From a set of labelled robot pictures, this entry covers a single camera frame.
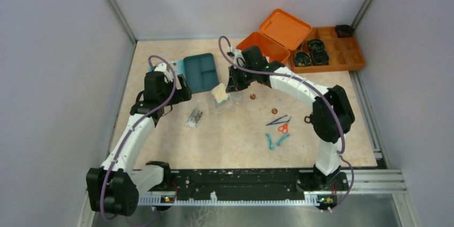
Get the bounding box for teal divided tray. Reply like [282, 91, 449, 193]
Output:
[183, 53, 220, 94]

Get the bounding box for blue white packet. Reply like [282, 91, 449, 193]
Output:
[149, 60, 185, 79]

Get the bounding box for black tape roll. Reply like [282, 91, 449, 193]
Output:
[311, 51, 329, 66]
[293, 51, 312, 67]
[307, 39, 326, 53]

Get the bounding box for orange medicine box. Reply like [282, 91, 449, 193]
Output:
[236, 9, 313, 64]

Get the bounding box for orange small scissors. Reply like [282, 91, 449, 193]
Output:
[278, 117, 291, 134]

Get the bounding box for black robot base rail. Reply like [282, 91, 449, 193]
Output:
[139, 168, 352, 211]

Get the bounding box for black tape roll upper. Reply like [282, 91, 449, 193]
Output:
[307, 39, 326, 53]

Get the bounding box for beige gauze packet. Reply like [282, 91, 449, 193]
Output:
[210, 83, 229, 104]

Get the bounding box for black tape roll left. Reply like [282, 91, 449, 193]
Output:
[293, 51, 312, 67]

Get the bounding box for teal clip right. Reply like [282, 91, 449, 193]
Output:
[276, 133, 290, 146]

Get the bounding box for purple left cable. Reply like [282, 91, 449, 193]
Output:
[99, 54, 178, 223]

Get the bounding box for orange compartment tray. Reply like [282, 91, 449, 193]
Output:
[289, 26, 366, 73]

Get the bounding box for small pill blister bag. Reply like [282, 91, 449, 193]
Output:
[186, 108, 203, 128]

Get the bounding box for blue tweezers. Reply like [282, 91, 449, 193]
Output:
[266, 115, 288, 126]

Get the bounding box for black handled scissors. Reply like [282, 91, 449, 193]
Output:
[304, 114, 313, 124]

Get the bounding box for teal clear packet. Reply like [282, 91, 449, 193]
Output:
[213, 92, 243, 115]

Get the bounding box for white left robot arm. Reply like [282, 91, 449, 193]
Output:
[86, 61, 192, 220]

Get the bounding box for teal clip left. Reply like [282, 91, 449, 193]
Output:
[266, 133, 275, 150]

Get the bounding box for teal clip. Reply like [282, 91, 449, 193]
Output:
[266, 133, 275, 150]
[276, 133, 290, 146]

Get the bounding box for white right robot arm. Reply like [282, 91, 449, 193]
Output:
[221, 46, 355, 182]

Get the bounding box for black tape roll right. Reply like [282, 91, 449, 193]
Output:
[311, 51, 329, 66]

